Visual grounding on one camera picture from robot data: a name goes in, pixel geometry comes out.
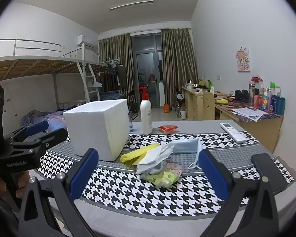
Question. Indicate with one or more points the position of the green bottle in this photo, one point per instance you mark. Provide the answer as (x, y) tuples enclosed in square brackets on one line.
[(209, 84)]

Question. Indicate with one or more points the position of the yellow cloth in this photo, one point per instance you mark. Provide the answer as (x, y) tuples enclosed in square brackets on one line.
[(222, 101)]

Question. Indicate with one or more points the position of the houndstooth patterned cloth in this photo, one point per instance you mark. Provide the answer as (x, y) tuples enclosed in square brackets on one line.
[(128, 192)]

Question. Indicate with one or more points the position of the metal pot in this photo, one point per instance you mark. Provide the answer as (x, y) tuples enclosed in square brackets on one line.
[(190, 85)]

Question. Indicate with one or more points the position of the white metal bunk bed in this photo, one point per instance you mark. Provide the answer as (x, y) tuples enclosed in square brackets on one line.
[(39, 63)]

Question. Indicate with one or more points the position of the clear plastic bag of packets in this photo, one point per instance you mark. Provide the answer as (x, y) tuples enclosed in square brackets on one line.
[(166, 176)]

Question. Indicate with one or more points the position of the person's left hand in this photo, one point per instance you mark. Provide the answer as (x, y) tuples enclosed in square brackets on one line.
[(22, 184)]

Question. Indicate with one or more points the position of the desk with patterned top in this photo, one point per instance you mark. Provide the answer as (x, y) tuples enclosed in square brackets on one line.
[(259, 130)]

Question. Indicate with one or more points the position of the wooden chair with smiley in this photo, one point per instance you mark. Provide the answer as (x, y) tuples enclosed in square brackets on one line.
[(208, 106)]

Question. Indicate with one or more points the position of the sheets of paper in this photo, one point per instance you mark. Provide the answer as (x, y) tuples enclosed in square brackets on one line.
[(249, 113)]

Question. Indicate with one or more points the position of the water bottle blue cap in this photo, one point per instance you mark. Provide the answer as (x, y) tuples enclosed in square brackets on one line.
[(185, 146)]

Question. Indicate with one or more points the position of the white lotion pump bottle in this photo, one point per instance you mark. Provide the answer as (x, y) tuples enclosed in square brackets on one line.
[(146, 116)]

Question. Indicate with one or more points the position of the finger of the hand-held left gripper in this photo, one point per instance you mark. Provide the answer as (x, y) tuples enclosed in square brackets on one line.
[(37, 128), (54, 135)]

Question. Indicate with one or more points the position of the white foam box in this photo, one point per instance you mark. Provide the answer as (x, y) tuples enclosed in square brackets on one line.
[(93, 128)]

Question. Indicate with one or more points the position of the blue plaid quilt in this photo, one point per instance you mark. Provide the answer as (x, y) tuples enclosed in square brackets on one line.
[(49, 119)]

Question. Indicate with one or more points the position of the pink cartoon wall poster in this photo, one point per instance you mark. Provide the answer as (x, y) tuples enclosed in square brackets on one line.
[(243, 59)]

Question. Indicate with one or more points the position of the light wooden desk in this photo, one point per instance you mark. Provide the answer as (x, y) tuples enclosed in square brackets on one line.
[(193, 103)]

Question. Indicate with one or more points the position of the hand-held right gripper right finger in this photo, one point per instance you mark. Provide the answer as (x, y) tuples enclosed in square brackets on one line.
[(212, 172)]

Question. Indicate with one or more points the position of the red snack packet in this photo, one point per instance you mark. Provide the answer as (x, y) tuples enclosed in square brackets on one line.
[(168, 128)]

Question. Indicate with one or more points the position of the glass balcony door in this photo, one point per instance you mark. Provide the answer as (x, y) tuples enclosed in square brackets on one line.
[(146, 64)]

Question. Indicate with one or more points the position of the orange container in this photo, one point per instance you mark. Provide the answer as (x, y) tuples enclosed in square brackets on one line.
[(166, 108)]

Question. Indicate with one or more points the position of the white bed ladder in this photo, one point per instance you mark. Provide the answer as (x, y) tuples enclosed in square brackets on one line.
[(86, 88)]

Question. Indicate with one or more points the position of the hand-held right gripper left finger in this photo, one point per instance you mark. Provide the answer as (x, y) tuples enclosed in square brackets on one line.
[(83, 175)]

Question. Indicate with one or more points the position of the white air conditioner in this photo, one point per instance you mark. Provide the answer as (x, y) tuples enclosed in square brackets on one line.
[(85, 40)]

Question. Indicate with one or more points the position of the white remote control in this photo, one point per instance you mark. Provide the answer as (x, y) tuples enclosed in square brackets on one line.
[(233, 132)]

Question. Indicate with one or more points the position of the white bucket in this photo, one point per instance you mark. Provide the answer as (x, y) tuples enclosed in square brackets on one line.
[(182, 114)]

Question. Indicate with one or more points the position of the brown curtain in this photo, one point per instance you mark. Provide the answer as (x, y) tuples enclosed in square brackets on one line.
[(116, 54), (178, 59)]

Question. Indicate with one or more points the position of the cluster of toiletry bottles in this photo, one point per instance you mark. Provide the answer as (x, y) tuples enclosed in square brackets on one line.
[(268, 98)]

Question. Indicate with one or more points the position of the hanging dark clothes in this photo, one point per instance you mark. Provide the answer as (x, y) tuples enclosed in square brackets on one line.
[(112, 69)]

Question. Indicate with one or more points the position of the ceiling tube light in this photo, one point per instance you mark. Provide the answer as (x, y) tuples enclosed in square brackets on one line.
[(131, 5)]

